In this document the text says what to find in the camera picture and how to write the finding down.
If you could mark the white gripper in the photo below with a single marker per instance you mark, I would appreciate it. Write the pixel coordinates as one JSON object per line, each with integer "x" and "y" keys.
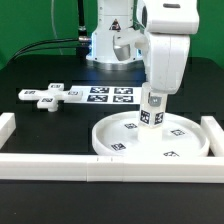
{"x": 165, "y": 62}

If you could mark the white round table top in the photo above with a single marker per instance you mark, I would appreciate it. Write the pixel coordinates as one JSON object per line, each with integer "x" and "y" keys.
{"x": 117, "y": 135}

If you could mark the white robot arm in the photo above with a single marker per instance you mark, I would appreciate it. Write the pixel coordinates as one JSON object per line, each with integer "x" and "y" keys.
{"x": 154, "y": 32}

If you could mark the white marker sheet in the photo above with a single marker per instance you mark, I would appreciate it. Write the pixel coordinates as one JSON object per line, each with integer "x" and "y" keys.
{"x": 107, "y": 95}

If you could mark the white right fence bar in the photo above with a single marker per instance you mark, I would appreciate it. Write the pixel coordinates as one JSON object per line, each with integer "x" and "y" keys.
{"x": 215, "y": 134}

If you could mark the white fence bar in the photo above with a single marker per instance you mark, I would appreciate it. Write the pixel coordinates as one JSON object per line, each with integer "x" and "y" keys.
{"x": 108, "y": 168}
{"x": 215, "y": 134}
{"x": 7, "y": 127}

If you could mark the white cross-shaped table base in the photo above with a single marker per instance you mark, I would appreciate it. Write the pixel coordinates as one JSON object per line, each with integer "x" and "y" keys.
{"x": 48, "y": 99}

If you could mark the white front fence bar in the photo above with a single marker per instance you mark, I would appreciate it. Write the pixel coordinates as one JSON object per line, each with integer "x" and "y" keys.
{"x": 108, "y": 168}

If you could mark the white left fence bar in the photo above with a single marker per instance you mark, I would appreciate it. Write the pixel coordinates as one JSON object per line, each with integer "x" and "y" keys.
{"x": 7, "y": 127}

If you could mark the black vertical cable connector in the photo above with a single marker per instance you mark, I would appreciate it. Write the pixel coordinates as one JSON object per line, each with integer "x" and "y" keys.
{"x": 82, "y": 32}

